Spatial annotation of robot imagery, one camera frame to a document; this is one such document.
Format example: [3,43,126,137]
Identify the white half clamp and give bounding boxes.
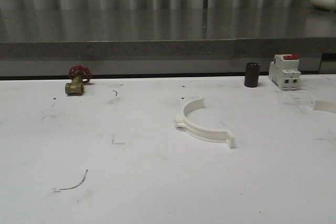
[309,98,336,114]
[174,95,235,148]

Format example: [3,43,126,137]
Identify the dark brown cylinder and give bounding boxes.
[244,62,260,88]

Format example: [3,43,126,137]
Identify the brass valve red handwheel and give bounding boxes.
[65,65,92,95]

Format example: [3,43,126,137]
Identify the grey stone counter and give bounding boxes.
[1,7,335,79]

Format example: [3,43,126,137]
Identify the white circuit breaker red switch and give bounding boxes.
[268,54,301,91]

